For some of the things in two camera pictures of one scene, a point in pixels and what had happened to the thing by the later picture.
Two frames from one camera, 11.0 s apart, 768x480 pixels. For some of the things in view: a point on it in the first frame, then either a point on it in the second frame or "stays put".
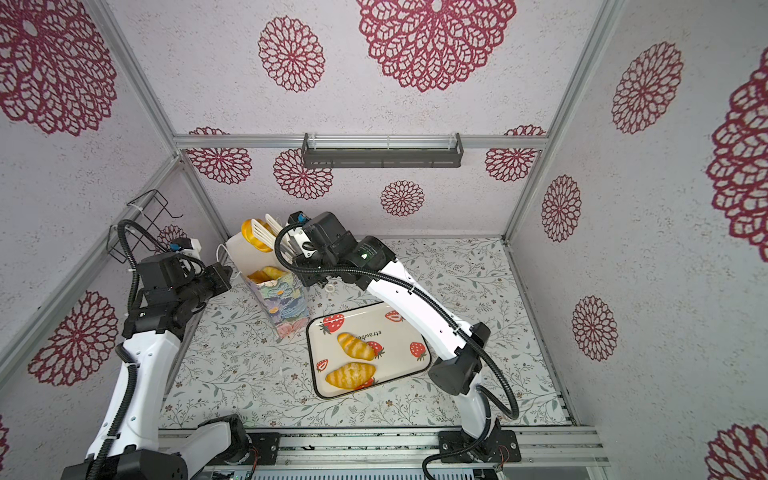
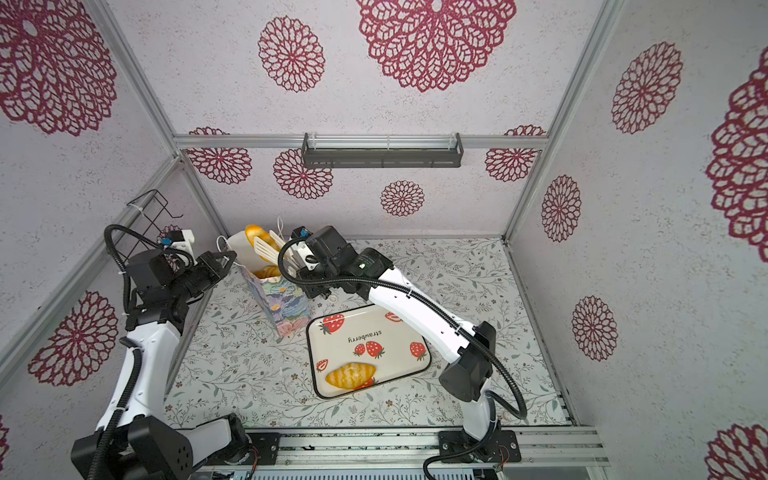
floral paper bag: (284, 300) stays put
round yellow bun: (247, 229) -> (268, 271)
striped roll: (355, 347) -> (252, 231)
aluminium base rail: (543, 447) stays put
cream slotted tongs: (266, 233) -> (271, 253)
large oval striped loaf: (351, 375) stays put
